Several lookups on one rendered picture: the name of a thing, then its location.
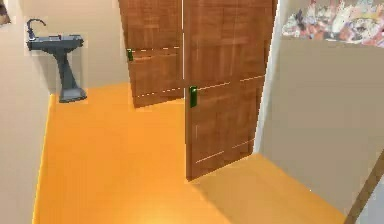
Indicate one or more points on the colourful framed wall picture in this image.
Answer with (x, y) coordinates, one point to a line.
(336, 21)

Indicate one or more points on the brown wooden door edge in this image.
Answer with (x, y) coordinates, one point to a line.
(366, 190)

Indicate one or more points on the brown wooden room door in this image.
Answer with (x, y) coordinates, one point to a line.
(153, 60)
(226, 100)

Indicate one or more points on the grey pedestal sink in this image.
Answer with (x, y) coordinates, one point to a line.
(63, 53)

